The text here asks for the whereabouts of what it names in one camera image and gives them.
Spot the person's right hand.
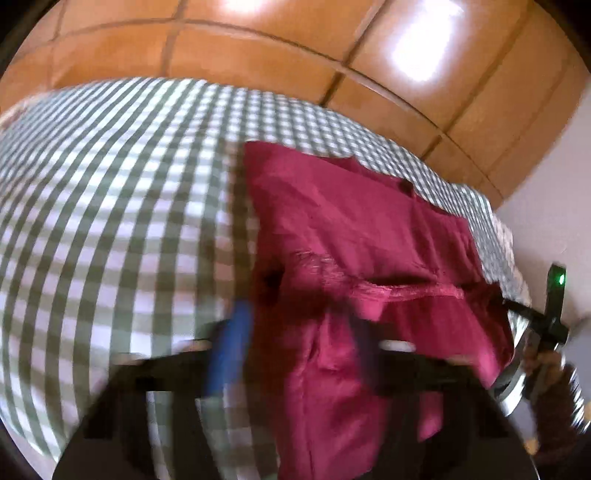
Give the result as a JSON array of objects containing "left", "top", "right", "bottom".
[{"left": 522, "top": 347, "right": 590, "bottom": 479}]

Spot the wooden wardrobe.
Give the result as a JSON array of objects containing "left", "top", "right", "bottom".
[{"left": 1, "top": 1, "right": 590, "bottom": 205}]

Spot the green white checkered bedsheet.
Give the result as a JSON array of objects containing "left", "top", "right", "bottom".
[{"left": 1, "top": 78, "right": 530, "bottom": 478}]

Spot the red cloth garment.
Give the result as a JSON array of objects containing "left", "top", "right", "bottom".
[{"left": 243, "top": 141, "right": 514, "bottom": 479}]

